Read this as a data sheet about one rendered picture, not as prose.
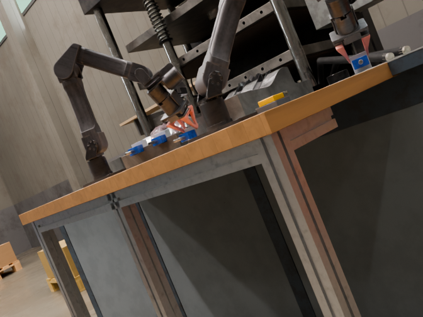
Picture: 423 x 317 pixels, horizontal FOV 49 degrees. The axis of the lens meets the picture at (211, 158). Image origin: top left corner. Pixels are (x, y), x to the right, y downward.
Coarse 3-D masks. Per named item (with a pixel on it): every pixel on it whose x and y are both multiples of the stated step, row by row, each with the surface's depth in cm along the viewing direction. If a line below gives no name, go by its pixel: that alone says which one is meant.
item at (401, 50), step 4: (392, 48) 168; (396, 48) 165; (400, 48) 163; (404, 48) 161; (408, 48) 162; (372, 52) 178; (376, 52) 175; (380, 52) 173; (384, 52) 171; (388, 52) 169; (392, 52) 167; (396, 52) 165; (400, 52) 163; (404, 52) 162
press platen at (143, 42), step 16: (192, 0) 255; (208, 0) 254; (256, 0) 297; (176, 16) 264; (192, 16) 273; (144, 32) 283; (176, 32) 294; (192, 32) 311; (208, 32) 331; (128, 48) 295; (144, 48) 302
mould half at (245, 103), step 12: (276, 72) 173; (288, 72) 179; (252, 84) 180; (264, 84) 172; (276, 84) 170; (288, 84) 176; (300, 84) 183; (228, 96) 189; (240, 96) 153; (252, 96) 158; (264, 96) 163; (300, 96) 180; (228, 108) 155; (240, 108) 152; (252, 108) 156; (192, 120) 167; (204, 120) 163; (204, 132) 165
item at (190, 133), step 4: (188, 128) 161; (192, 128) 160; (200, 128) 161; (188, 132) 157; (192, 132) 158; (196, 132) 159; (200, 132) 160; (180, 136) 159; (184, 136) 157; (188, 136) 156; (192, 136) 157; (176, 140) 154; (180, 140) 156; (184, 140) 158
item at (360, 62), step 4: (364, 52) 135; (352, 56) 136; (356, 56) 136; (360, 56) 135; (364, 56) 131; (352, 60) 132; (356, 60) 132; (360, 60) 129; (364, 60) 131; (368, 60) 131; (352, 64) 133; (356, 64) 132; (360, 64) 131; (364, 64) 132; (368, 64) 131; (356, 68) 132; (360, 68) 136; (364, 68) 135; (368, 68) 135; (356, 72) 136
